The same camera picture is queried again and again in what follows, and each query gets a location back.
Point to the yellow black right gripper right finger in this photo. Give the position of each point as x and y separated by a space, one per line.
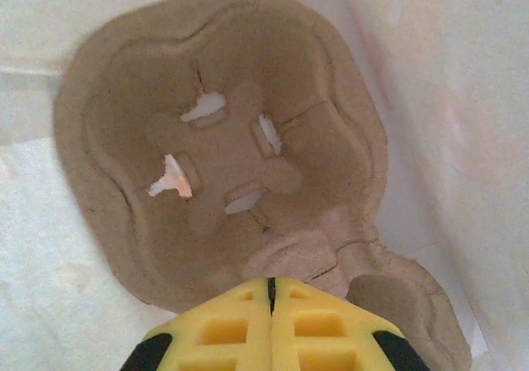
322 338

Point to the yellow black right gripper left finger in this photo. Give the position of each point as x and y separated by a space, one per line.
223 338

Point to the white paper gift bag landscape print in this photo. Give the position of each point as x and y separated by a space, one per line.
454 98

